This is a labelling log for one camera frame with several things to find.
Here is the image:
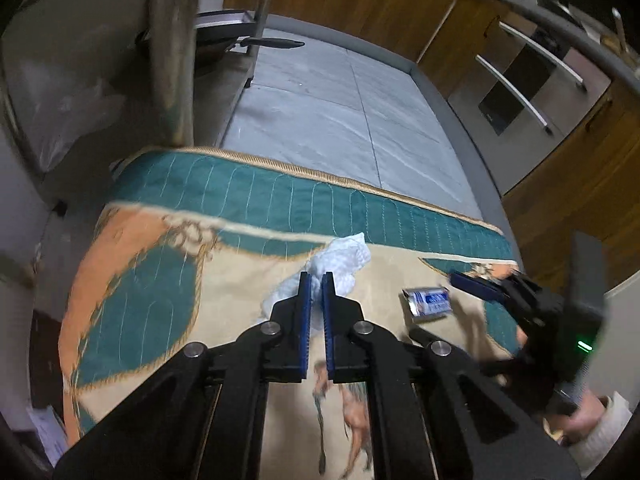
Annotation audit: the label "white tissue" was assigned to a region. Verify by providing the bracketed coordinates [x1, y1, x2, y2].
[262, 232, 371, 335]

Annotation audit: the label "blue white small packet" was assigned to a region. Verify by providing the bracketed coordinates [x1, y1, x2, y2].
[402, 287, 452, 322]

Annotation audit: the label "cream knit sleeve forearm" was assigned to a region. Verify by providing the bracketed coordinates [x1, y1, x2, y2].
[568, 391, 632, 479]

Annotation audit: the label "wooden kitchen cabinets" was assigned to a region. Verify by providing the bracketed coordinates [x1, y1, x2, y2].
[224, 0, 639, 288]

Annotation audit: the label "person's right hand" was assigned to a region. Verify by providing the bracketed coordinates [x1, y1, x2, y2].
[544, 389, 606, 443]

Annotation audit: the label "horse print quilted cushion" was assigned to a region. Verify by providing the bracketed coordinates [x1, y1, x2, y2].
[54, 148, 518, 479]

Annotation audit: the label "stainless steel oven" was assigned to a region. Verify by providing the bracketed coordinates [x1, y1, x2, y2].
[448, 12, 611, 195]

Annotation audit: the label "black frying pan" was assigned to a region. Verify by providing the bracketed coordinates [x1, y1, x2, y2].
[134, 8, 306, 64]

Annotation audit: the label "stainless steel shelf rack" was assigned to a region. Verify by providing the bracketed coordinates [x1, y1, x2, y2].
[0, 0, 281, 201]

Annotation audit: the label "clear plastic bag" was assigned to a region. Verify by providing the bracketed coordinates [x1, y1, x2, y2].
[12, 62, 126, 172]

